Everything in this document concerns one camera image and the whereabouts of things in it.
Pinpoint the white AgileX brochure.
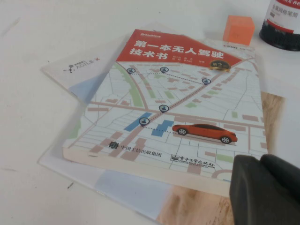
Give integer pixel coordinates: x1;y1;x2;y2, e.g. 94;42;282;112
41;34;132;106

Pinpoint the black mesh pen holder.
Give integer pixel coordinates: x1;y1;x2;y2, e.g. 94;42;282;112
259;0;300;52

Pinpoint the self-driving book with map cover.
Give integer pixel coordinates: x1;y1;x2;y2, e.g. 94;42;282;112
61;28;269;199

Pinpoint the orange cube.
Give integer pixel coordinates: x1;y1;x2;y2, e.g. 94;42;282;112
222;15;255;46

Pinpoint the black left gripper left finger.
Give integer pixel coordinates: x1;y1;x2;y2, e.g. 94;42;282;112
229;154;300;225

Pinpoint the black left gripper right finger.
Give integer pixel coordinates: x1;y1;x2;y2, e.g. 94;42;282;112
259;153;300;200

